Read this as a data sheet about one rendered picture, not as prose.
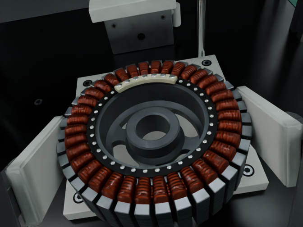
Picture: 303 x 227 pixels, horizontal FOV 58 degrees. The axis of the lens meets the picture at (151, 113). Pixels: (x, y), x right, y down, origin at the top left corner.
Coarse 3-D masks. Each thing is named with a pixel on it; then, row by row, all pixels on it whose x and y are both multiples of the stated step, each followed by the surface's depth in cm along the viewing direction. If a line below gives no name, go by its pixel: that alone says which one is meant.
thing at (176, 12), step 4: (176, 4) 31; (176, 8) 31; (172, 12) 31; (176, 12) 31; (172, 16) 32; (176, 16) 31; (180, 16) 32; (172, 20) 32; (176, 20) 32; (180, 20) 32; (176, 24) 32; (180, 24) 32; (176, 28) 33
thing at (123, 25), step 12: (156, 12) 30; (168, 12) 30; (108, 24) 30; (120, 24) 30; (132, 24) 30; (144, 24) 31; (156, 24) 31; (168, 24) 31; (108, 36) 31; (120, 36) 31; (132, 36) 32; (144, 36) 32; (156, 36) 32; (168, 36) 32; (120, 48) 33; (132, 48) 33; (144, 48) 33
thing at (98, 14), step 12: (96, 0) 19; (108, 0) 19; (120, 0) 19; (132, 0) 19; (144, 0) 18; (156, 0) 18; (168, 0) 19; (96, 12) 19; (108, 12) 19; (120, 12) 19; (132, 12) 19; (144, 12) 19
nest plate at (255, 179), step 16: (208, 64) 28; (80, 80) 29; (224, 80) 26; (192, 128) 23; (128, 160) 22; (256, 160) 21; (256, 176) 20; (240, 192) 20; (64, 208) 20; (80, 208) 20
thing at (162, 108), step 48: (96, 96) 17; (144, 96) 19; (192, 96) 17; (240, 96) 16; (96, 144) 15; (144, 144) 16; (192, 144) 17; (240, 144) 14; (96, 192) 13; (144, 192) 13; (192, 192) 13
